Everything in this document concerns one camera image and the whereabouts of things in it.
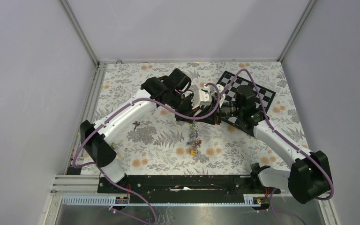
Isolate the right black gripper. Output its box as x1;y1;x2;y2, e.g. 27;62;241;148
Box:
195;97;243;126

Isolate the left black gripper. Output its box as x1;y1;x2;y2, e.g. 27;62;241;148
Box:
169;90;201;124

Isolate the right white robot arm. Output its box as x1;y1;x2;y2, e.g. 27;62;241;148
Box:
191;85;334;203

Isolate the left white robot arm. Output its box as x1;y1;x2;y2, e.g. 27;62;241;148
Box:
74;68;215;193

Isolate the black white chessboard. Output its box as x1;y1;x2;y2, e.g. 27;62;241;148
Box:
217;71;276;136

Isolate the floral tablecloth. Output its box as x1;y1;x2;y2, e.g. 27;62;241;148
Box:
94;62;308;175

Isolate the small key with carabiner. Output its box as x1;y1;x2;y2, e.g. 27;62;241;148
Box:
133;121;140;131

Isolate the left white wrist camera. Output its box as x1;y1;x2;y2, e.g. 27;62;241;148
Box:
193;90;212;108

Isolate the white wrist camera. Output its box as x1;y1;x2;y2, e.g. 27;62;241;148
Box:
193;90;212;108
208;84;224;99

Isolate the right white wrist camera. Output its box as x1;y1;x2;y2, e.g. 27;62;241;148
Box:
208;84;224;99

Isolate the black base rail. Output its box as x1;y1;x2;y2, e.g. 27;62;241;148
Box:
97;175;280;204

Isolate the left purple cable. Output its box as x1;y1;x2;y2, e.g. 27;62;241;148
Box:
71;82;222;224

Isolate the purple cable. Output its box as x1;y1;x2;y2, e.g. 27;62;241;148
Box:
220;68;335;225
71;82;222;224

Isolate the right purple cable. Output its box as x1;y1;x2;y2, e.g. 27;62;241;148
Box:
220;68;335;225

